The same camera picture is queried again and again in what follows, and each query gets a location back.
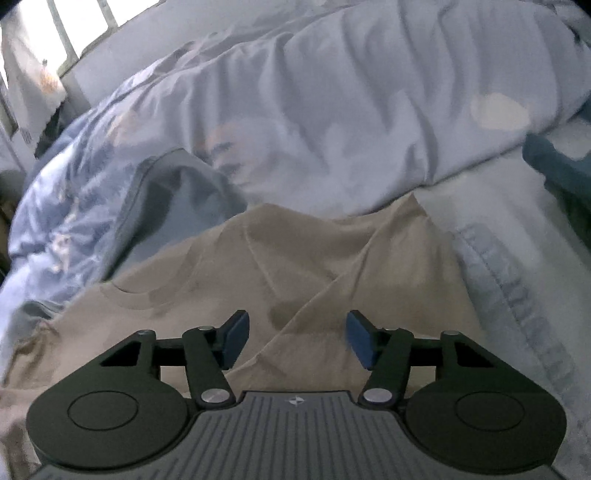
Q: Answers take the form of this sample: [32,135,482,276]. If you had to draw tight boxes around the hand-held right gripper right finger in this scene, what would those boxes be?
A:
[346,310,497,410]

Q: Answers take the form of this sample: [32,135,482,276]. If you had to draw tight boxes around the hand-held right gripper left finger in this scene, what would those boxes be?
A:
[99,310,251,410]

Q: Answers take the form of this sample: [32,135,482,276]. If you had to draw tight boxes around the beige shirt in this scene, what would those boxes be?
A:
[0,191,490,480]

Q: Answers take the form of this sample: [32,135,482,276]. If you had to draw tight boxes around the blue floral duvet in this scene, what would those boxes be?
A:
[0,0,591,352]

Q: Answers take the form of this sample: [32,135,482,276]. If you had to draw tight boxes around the teal garment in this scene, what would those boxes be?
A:
[522,99,591,250]

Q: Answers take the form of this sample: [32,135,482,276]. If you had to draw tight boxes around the pale curtain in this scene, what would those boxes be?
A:
[0,9,69,148]

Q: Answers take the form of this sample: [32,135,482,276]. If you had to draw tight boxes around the barred window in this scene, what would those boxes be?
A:
[0,0,162,130]

